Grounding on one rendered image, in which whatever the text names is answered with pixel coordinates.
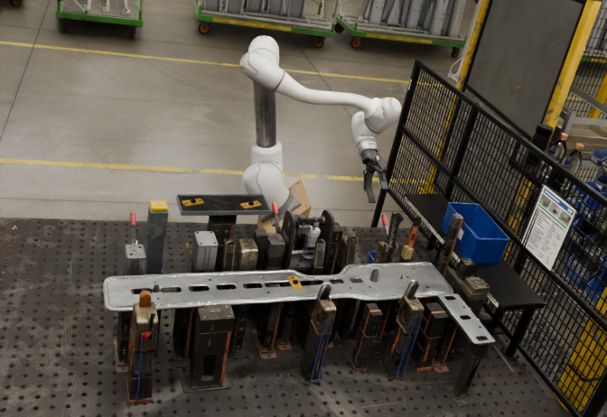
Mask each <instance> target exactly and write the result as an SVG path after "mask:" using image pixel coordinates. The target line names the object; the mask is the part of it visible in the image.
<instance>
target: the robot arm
mask: <svg viewBox="0 0 607 417"><path fill-rule="evenodd" d="M278 66H279V48H278V45H277V43H276V41H275V40H274V39H273V38H272V37H270V36H258V37H256V38H255V39H254V40H253V41H252V42H251V43H250V45H249V48H248V52H247V53H246V54H244V56H243V57H242V59H241V61H240V68H241V69H242V70H243V71H244V73H245V74H246V75H247V76H248V77H249V78H251V79H253V80H254V98H255V119H256V141H255V142H254V143H252V146H251V166H249V167H248V168H247V169H246V170H245V172H244V174H243V178H242V180H243V184H244V187H245V189H246V191H247V193H248V194H264V196H265V198H266V201H267V203H268V205H269V207H270V208H271V209H272V213H271V215H263V216H262V217H261V218H260V220H261V222H262V223H265V222H266V221H268V220H269V219H271V225H272V226H273V227H275V226H276V224H275V215H274V213H273V207H272V203H273V202H275V203H276V205H277V211H278V215H277V216H278V223H279V222H280V221H281V220H283V219H284V215H285V212H286V211H287V210H292V211H294V210H296V209H298V208H300V207H301V205H302V203H301V202H300V201H299V200H298V198H297V197H296V195H295V192H294V188H290V189H289V190H288V189H287V187H286V186H285V184H284V181H283V178H282V171H283V152H282V145H281V143H280V142H279V141H278V140H277V139H276V124H275V93H276V92H277V93H280V94H283V95H285V96H288V97H291V98H293V99H296V100H299V101H302V102H305V103H310V104H321V105H342V106H353V107H357V108H359V109H361V110H362V112H358V113H356V114H355V115H354V116H353V117H352V119H351V130H352V134H353V138H354V141H355V142H356V144H357V148H358V151H359V155H360V157H361V160H362V163H363V164H365V165H366V170H363V175H364V191H366V192H367V194H368V198H369V203H376V201H375V197H374V192H373V189H372V188H371V186H372V178H373V176H374V172H375V171H377V172H378V173H379V180H380V185H381V189H383V190H388V183H387V179H386V175H385V174H386V171H387V168H386V166H385V165H384V163H383V162H382V161H381V159H380V156H378V147H377V142H376V138H377V137H378V135H379V134H380V133H381V132H382V131H383V130H385V129H387V128H388V127H390V126H391V125H392V124H393V123H394V122H395V121H396V120H397V118H398V117H399V115H400V111H401V105H400V103H399V102H398V100H396V99H395V98H393V97H386V98H385V99H384V98H373V99H370V98H367V97H363V96H361V95H357V94H351V93H341V92H331V91H320V90H312V89H309V88H305V87H303V86H301V85H300V84H299V83H297V82H296V81H295V80H294V79H293V78H291V77H290V76H289V75H288V74H287V73H286V72H285V71H283V70H282V69H280V68H279V67H278ZM370 173H371V174H370Z"/></svg>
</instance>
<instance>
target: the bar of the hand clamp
mask: <svg viewBox="0 0 607 417"><path fill-rule="evenodd" d="M403 219H404V218H403V217H402V214H401V213H400V212H392V216H391V220H390V225H389V231H388V239H387V244H388V251H389V247H390V242H391V241H393V242H392V245H393V248H391V250H392V251H395V249H396V244H397V235H398V230H399V226H400V222H402V221H403Z"/></svg>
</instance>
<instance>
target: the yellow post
mask: <svg viewBox="0 0 607 417"><path fill-rule="evenodd" d="M606 295H607V287H605V289H604V291H603V293H602V297H603V298H604V299H605V297H606ZM602 303H603V299H601V298H600V300H599V302H598V304H597V306H596V309H598V310H600V308H601V307H602ZM606 310H607V303H606V302H605V303H604V305H603V307H602V310H601V313H602V314H603V315H604V313H605V312H606ZM592 325H593V323H592V322H591V321H590V320H589V322H588V324H587V326H586V328H585V329H586V330H587V331H588V332H589V330H590V328H591V326H592ZM596 330H597V327H596V326H595V325H593V328H592V330H591V332H590V334H591V335H592V336H593V335H594V333H595V331H596ZM587 334H588V333H587V332H586V331H584V333H583V335H582V336H581V338H580V339H581V340H582V341H583V342H584V340H585V338H586V336H587ZM601 334H602V332H601V331H600V330H599V329H598V331H597V333H596V335H595V337H594V338H595V339H596V340H597V341H598V339H599V337H600V336H601ZM605 339H606V336H605V335H604V334H602V337H601V339H600V341H599V343H600V344H601V345H602V344H603V342H604V340H605ZM591 340H592V337H591V336H590V335H589V336H588V338H587V340H586V341H585V343H584V344H585V345H586V346H587V347H588V346H589V344H590V342H591ZM595 345H596V342H595V341H594V340H593V342H592V344H591V346H590V347H589V349H590V350H591V351H592V352H593V349H594V347H595ZM581 346H582V343H581V342H580V341H579V343H578V345H577V347H576V349H575V350H576V351H577V352H579V350H580V348H581ZM586 349H587V348H586V347H585V346H583V348H582V350H581V352H580V354H579V355H580V356H581V357H583V356H584V353H585V351H586ZM600 349H601V347H600V346H599V345H597V347H596V349H595V350H594V352H593V353H594V354H595V355H596V356H597V355H598V353H599V351H600ZM605 353H606V352H605V351H604V350H603V349H602V351H601V353H600V355H599V356H598V358H599V359H600V360H601V361H602V359H603V357H604V355H605ZM591 354H592V353H591V352H590V351H589V350H588V351H587V353H586V355H585V357H584V360H585V361H586V362H587V361H588V359H589V357H590V355H591ZM576 356H577V354H576V353H575V352H574V353H573V355H572V357H571V359H570V360H571V361H572V362H574V360H575V358H576ZM595 359H596V357H595V356H594V355H592V357H591V359H590V361H589V363H588V364H589V365H590V366H591V367H592V365H593V362H594V360H595ZM581 360H582V359H581V358H580V357H579V356H578V358H577V359H576V361H575V363H574V364H575V365H576V367H578V366H579V364H580V362H581ZM585 365H586V363H585V362H584V361H583V362H582V364H581V365H580V367H579V370H580V371H581V372H583V370H584V367H585ZM599 365H600V362H599V361H598V360H596V362H595V364H594V366H593V370H594V371H595V372H596V370H597V368H598V366H599ZM571 366H572V363H571V362H570V361H569V363H568V365H567V367H566V369H565V370H566V371H567V372H568V373H569V370H570V368H571ZM604 368H605V367H604V366H603V365H601V366H600V368H599V370H598V372H597V374H598V375H599V376H601V375H602V372H603V370H604ZM590 369H591V368H590V367H589V366H586V368H585V370H584V372H583V374H584V376H585V377H586V376H587V374H588V373H589V371H590ZM593 370H592V371H591V373H590V374H589V375H588V377H587V379H588V380H589V381H590V382H591V381H592V379H593V376H594V374H595V372H594V371H593ZM575 371H576V368H575V367H574V366H573V368H572V370H571V372H570V374H569V375H570V376H571V377H573V376H574V373H575ZM580 374H581V373H580V372H579V371H577V373H576V375H575V377H574V380H575V381H576V382H577V380H578V378H579V376H580ZM598 375H596V376H595V378H594V380H593V382H592V384H593V386H594V387H595V386H596V384H597V382H598V380H599V377H598ZM570 376H568V377H567V373H566V372H565V371H564V373H563V375H562V377H561V380H562V381H563V382H564V381H565V379H566V377H567V379H566V381H565V385H566V386H567V387H568V386H569V384H570V382H571V380H572V378H571V377H570ZM584 379H585V378H584V377H583V376H581V378H580V380H579V382H578V384H579V385H580V386H582V384H583V382H584ZM589 384H590V383H589V382H588V381H587V380H586V381H585V383H584V386H583V388H582V389H583V390H584V391H586V389H587V387H588V385H589ZM574 386H575V382H574V381H573V382H572V383H571V385H570V387H569V390H570V391H571V392H572V391H573V389H574ZM593 389H594V388H593V387H592V386H591V385H590V387H589V389H588V391H587V394H588V396H589V397H590V395H591V394H592V392H593ZM579 390H580V388H579V386H578V385H577V386H576V388H575V389H574V392H573V394H574V396H575V397H576V396H577V394H578V392H579ZM583 396H584V392H583V391H582V390H581V392H580V393H579V395H578V397H577V399H578V400H579V402H581V400H582V398H583ZM554 397H555V398H556V399H557V401H558V402H560V403H561V405H562V406H563V407H564V408H565V409H566V407H565V406H564V405H563V403H562V402H561V401H560V400H559V399H558V397H557V396H556V395H555V394H554ZM588 399H589V398H588V397H587V396H585V397H584V399H583V401H582V405H583V406H585V405H586V403H587V401H588ZM566 410H567V409H566ZM567 411H568V410H567ZM568 412H569V411H568Z"/></svg>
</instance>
